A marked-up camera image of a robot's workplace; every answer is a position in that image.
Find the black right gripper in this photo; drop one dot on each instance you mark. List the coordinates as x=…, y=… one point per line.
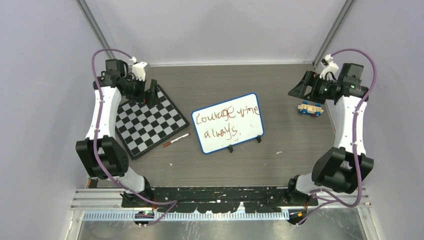
x=311, y=79

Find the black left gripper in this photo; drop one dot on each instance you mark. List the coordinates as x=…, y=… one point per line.
x=151, y=98

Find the black white chessboard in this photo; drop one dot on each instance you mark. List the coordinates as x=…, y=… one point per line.
x=142, y=128

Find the white whiteboard marker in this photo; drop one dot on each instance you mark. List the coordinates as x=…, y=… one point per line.
x=179, y=138

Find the blue framed whiteboard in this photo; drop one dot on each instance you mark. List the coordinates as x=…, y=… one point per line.
x=228, y=123

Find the brown marker cap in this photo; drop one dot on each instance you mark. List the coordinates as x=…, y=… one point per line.
x=166, y=144

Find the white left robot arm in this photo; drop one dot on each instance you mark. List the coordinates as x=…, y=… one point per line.
x=100, y=153

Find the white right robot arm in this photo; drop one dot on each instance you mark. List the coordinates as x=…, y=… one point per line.
x=339, y=168

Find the wooden toy car blue wheels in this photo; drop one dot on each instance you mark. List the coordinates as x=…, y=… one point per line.
x=309, y=109

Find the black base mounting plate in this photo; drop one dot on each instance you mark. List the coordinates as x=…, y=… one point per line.
x=219, y=200

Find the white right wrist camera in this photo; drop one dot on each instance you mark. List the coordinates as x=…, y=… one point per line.
x=329, y=67

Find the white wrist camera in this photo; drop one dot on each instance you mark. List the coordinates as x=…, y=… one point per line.
x=329, y=67
x=139, y=69

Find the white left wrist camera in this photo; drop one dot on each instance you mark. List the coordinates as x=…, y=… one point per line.
x=139, y=69

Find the aluminium frame rail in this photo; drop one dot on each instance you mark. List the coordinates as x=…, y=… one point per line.
x=93, y=24

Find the white slotted cable duct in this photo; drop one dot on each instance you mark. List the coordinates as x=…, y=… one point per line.
x=148, y=215

